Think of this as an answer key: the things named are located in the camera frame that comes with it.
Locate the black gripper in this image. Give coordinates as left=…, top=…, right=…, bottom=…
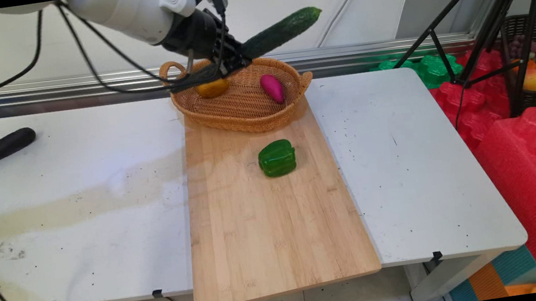
left=158, top=2, right=255, bottom=82

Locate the long green cucumber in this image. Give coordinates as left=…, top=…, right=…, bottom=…
left=162, top=6, right=330, bottom=94

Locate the brown yellow potato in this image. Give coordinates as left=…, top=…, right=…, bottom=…
left=196, top=77, right=231, bottom=100

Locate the pink sweet potato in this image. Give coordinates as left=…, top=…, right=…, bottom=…
left=259, top=72, right=287, bottom=107

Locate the woven wicker basket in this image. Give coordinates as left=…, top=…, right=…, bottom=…
left=158, top=44, right=320, bottom=144

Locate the green bell pepper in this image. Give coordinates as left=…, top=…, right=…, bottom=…
left=256, top=138, right=299, bottom=179

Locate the wooden cutting board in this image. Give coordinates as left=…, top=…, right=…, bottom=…
left=171, top=93, right=385, bottom=301

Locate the green foam mat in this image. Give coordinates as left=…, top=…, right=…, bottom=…
left=368, top=47, right=466, bottom=96

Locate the small red foam mat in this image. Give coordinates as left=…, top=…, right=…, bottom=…
left=424, top=46, right=516, bottom=153

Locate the black tripod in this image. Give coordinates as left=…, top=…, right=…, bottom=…
left=385, top=0, right=536, bottom=132

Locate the orange red mango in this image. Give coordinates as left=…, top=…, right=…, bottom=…
left=521, top=68, right=536, bottom=94

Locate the white table leg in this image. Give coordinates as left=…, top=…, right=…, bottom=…
left=405, top=251, right=506, bottom=301

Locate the large red foam mat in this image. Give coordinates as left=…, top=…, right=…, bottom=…
left=470, top=107, right=536, bottom=273

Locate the teal orange floor mat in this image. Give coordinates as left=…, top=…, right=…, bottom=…
left=444, top=244, right=536, bottom=301

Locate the aluminium wall rail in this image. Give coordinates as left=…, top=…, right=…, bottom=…
left=0, top=26, right=477, bottom=110

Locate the black camera cable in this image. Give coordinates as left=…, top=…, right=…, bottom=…
left=54, top=0, right=236, bottom=102

